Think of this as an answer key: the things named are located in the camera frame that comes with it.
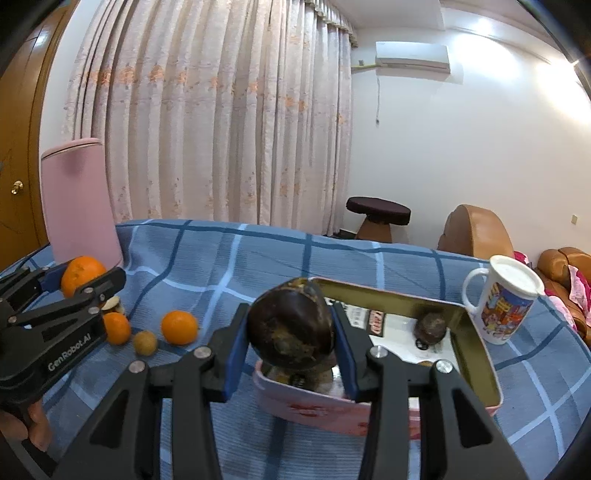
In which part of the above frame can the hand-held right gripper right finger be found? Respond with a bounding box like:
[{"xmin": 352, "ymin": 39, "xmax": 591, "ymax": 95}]
[{"xmin": 329, "ymin": 302, "xmax": 518, "ymax": 480}]

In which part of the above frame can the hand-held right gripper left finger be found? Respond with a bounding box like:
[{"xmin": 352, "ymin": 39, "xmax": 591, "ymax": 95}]
[{"xmin": 51, "ymin": 302, "xmax": 252, "ymax": 480}]

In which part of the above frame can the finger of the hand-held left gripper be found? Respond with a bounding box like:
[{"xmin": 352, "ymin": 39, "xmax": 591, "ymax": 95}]
[
  {"xmin": 9, "ymin": 267, "xmax": 127, "ymax": 330},
  {"xmin": 0, "ymin": 264, "xmax": 64, "ymax": 317}
]

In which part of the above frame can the large orange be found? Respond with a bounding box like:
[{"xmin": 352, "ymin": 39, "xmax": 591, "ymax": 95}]
[{"xmin": 61, "ymin": 256, "xmax": 108, "ymax": 298}]

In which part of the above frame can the oval orange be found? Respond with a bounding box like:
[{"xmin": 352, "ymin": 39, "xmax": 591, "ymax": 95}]
[{"xmin": 102, "ymin": 312, "xmax": 132, "ymax": 346}]

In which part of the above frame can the pink tin box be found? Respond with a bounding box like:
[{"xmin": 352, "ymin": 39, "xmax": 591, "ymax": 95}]
[{"xmin": 252, "ymin": 277, "xmax": 504, "ymax": 437}]

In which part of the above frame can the dark purple round fruit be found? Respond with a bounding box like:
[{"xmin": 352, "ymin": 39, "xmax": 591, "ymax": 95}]
[{"xmin": 246, "ymin": 277, "xmax": 334, "ymax": 370}]

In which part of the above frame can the small round orange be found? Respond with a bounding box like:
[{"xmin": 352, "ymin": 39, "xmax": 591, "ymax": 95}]
[{"xmin": 161, "ymin": 310, "xmax": 199, "ymax": 346}]

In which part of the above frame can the small yellow-brown fruit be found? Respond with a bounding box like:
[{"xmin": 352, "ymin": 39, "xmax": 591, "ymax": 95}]
[{"xmin": 134, "ymin": 331, "xmax": 157, "ymax": 357}]

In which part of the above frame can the dark brown wrinkled fruit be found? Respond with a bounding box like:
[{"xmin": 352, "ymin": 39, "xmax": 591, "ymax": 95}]
[{"xmin": 413, "ymin": 313, "xmax": 448, "ymax": 352}]

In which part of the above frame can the person's left hand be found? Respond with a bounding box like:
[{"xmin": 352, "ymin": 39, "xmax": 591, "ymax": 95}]
[{"xmin": 0, "ymin": 398, "xmax": 52, "ymax": 452}]

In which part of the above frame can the pink chair back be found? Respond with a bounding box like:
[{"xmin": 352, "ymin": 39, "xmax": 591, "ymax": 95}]
[{"xmin": 40, "ymin": 137, "xmax": 124, "ymax": 271}]

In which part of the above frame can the blue plaid blanket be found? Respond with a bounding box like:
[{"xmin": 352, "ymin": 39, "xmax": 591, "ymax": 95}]
[{"xmin": 0, "ymin": 218, "xmax": 591, "ymax": 480}]

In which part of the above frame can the wooden door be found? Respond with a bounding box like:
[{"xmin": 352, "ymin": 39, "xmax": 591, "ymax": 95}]
[{"xmin": 0, "ymin": 0, "xmax": 77, "ymax": 271}]

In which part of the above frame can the dark round stool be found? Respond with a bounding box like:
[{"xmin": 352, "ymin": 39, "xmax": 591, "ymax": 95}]
[{"xmin": 346, "ymin": 196, "xmax": 411, "ymax": 243}]

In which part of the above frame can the white printed mug with lid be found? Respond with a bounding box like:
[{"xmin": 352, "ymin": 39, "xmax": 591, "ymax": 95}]
[{"xmin": 462, "ymin": 255, "xmax": 546, "ymax": 346}]

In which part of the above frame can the floral pink curtain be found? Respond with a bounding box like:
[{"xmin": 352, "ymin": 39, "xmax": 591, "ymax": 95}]
[{"xmin": 61, "ymin": 0, "xmax": 358, "ymax": 236}]

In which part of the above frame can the pink floral cloth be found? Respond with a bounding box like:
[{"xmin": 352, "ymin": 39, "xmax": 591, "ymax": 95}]
[{"xmin": 568, "ymin": 265, "xmax": 591, "ymax": 319}]

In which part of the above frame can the white air conditioner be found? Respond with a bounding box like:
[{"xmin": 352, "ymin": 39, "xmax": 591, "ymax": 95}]
[{"xmin": 375, "ymin": 41, "xmax": 451, "ymax": 72}]

